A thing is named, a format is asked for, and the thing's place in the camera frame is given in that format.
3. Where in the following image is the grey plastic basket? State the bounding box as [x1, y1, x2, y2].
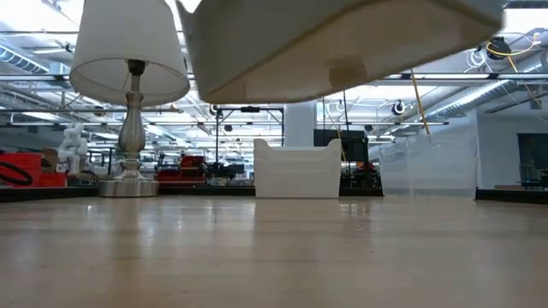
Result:
[176, 0, 507, 105]

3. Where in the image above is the clear plastic basket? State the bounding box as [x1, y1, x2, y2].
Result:
[379, 134, 479, 172]
[378, 140, 479, 199]

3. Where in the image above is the black monitor screen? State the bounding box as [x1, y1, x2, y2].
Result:
[313, 129, 369, 163]

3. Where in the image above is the red tool box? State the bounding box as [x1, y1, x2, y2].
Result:
[156, 154, 207, 186]

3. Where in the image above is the white shade silver table lamp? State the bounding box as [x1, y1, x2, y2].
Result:
[69, 0, 191, 198]

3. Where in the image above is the white humanoid figure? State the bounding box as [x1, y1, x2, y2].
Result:
[57, 122, 90, 175]

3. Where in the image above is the red storage crate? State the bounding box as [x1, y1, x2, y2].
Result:
[0, 152, 69, 188]

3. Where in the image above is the black screen panel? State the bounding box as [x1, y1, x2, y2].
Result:
[516, 133, 548, 189]

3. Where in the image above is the black metal rig frame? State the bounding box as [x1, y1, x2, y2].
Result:
[215, 105, 286, 166]

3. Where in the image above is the black hanging cable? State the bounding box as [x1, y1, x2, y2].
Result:
[341, 88, 350, 131]

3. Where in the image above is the yellow hanging cable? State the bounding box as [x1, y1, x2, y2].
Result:
[409, 69, 432, 137]

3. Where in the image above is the black aluminium table frame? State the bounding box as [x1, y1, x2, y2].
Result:
[0, 186, 548, 204]

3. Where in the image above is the black yellow cable reel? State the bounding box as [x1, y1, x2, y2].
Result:
[485, 36, 513, 61]

